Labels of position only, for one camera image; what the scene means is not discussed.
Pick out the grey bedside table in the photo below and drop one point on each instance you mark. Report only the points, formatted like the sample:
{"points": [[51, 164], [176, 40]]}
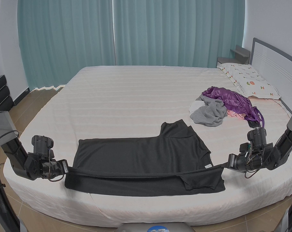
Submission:
{"points": [[240, 51]]}

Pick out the bed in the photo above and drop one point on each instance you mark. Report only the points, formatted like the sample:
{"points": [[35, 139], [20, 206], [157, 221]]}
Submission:
{"points": [[124, 100]]}

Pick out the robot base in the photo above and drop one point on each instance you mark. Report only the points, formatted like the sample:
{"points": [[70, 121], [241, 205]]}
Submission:
{"points": [[155, 227]]}

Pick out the grey garment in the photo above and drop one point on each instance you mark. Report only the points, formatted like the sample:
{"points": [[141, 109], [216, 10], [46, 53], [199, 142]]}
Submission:
{"points": [[208, 112]]}

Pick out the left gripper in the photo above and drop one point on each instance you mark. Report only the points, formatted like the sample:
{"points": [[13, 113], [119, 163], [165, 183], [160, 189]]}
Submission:
{"points": [[60, 168]]}

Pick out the white garment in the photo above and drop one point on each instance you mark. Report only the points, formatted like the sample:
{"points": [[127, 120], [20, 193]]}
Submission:
{"points": [[195, 105]]}

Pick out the pink garment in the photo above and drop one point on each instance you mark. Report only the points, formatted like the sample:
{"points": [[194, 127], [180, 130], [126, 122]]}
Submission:
{"points": [[234, 113]]}

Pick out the black T-shirt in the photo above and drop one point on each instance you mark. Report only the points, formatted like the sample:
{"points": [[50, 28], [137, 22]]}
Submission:
{"points": [[136, 153]]}

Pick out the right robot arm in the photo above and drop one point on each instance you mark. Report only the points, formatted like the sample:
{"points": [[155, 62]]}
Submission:
{"points": [[281, 148]]}

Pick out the blue-green curtain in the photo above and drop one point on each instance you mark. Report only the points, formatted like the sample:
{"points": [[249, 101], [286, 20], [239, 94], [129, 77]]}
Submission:
{"points": [[63, 32], [179, 25]]}

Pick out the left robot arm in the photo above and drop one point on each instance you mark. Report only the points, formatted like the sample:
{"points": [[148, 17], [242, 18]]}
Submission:
{"points": [[17, 158]]}

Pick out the purple satin garment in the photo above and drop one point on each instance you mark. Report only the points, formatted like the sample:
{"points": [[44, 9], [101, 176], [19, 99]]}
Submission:
{"points": [[233, 99]]}

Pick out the white printed pillow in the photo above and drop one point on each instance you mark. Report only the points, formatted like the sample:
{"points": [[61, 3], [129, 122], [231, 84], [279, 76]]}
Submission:
{"points": [[252, 78]]}

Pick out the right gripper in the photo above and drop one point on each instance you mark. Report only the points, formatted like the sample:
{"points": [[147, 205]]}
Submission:
{"points": [[239, 162]]}

